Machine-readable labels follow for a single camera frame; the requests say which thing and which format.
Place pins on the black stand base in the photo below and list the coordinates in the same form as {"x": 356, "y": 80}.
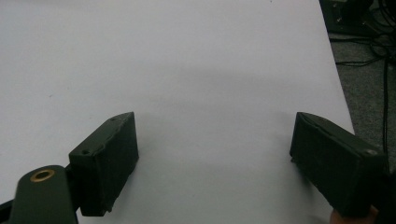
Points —
{"x": 348, "y": 18}

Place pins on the white table cover sheet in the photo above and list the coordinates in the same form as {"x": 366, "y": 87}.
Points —
{"x": 186, "y": 62}

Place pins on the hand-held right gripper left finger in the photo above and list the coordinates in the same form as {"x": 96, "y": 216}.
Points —
{"x": 102, "y": 161}

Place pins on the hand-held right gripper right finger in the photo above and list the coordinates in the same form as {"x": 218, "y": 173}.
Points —
{"x": 336, "y": 165}

